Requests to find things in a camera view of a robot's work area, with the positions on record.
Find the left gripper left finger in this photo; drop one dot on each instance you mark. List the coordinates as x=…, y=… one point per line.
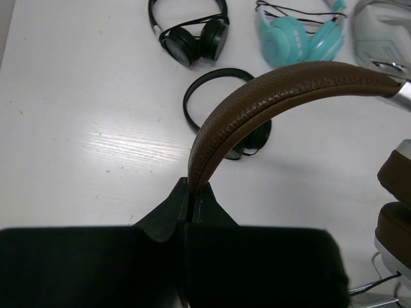
x=110, y=266

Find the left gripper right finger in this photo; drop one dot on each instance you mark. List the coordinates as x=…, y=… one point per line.
x=228, y=265

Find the brown silver headphones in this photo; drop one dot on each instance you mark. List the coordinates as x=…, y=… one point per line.
x=273, y=93

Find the black headphones rear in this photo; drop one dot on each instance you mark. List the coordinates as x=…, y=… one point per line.
x=192, y=40

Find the teal white headphones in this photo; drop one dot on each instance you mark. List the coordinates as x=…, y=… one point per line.
x=286, y=40

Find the grey white gaming headset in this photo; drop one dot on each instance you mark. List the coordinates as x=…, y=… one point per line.
x=381, y=36

